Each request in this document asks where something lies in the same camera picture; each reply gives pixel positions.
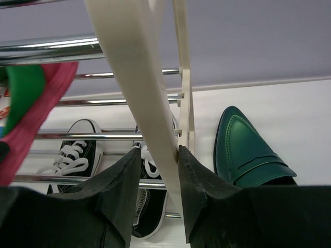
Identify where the green loafer right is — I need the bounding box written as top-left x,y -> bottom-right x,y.
213,106 -> 297,189

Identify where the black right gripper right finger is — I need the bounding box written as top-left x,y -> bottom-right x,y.
178,146 -> 330,247

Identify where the cream chrome shoe rack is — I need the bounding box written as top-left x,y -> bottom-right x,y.
1,1 -> 195,211

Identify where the black canvas sneaker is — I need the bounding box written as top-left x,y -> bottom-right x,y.
132,141 -> 168,239
38,119 -> 104,194

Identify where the pink printed sandal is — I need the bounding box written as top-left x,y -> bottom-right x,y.
1,61 -> 78,186

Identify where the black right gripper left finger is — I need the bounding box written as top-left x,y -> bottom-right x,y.
1,148 -> 141,247

